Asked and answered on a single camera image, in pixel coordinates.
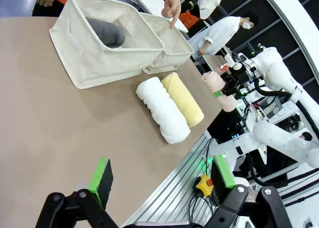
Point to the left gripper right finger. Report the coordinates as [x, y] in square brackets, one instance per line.
[221, 173]

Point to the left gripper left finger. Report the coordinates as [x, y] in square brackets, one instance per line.
[99, 178]

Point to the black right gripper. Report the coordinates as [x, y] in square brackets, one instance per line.
[234, 81]

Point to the pink towel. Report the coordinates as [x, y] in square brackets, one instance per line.
[211, 79]

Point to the white towel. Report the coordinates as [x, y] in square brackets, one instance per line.
[162, 111]

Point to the grey towel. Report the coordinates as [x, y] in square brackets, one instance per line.
[107, 32]

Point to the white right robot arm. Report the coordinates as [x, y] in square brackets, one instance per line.
[274, 71]

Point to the person's left hand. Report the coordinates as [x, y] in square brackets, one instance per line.
[172, 6]

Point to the yellow emergency stop button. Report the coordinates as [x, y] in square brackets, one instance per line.
[203, 185]

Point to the yellow rolled towel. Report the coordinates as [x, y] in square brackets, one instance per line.
[184, 101]

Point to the masked person in white clothes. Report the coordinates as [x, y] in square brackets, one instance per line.
[219, 34]

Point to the beige fabric storage basket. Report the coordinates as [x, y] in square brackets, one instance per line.
[174, 46]
[87, 58]

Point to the orange fabric bag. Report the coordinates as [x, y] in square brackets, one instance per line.
[189, 20]

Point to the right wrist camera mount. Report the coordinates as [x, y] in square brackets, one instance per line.
[231, 61]

